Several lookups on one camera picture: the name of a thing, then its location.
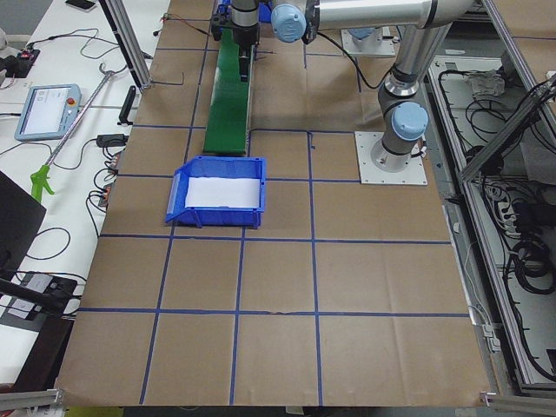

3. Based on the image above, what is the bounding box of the green conveyor belt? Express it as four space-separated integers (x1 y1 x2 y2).
203 29 253 156

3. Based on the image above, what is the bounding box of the aluminium frame post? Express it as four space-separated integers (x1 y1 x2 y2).
99 0 152 91

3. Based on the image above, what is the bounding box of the white foam pad left bin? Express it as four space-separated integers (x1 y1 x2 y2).
185 177 260 209

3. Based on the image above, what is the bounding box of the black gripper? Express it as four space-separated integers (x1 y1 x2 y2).
211 10 260 83

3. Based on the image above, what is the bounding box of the left blue plastic bin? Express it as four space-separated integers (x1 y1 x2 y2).
165 156 267 228

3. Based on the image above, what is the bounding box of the green handled reacher grabber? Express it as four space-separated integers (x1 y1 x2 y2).
30 63 128 203

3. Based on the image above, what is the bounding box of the black flat bar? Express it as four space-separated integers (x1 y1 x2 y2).
117 85 136 126

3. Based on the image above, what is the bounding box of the black power adapter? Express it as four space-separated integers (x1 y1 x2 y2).
96 134 129 148

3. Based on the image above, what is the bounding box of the teach pendant tablet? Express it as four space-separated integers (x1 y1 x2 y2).
14 83 82 142

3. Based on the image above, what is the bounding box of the right blue plastic bin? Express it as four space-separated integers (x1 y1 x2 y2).
215 0 231 19

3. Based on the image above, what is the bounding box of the blue plastic bin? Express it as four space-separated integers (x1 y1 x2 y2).
215 0 231 19
165 156 267 228

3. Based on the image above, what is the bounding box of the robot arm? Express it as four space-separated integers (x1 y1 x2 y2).
268 1 471 173

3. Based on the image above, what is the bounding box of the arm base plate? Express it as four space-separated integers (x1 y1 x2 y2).
341 27 396 58
354 131 427 186

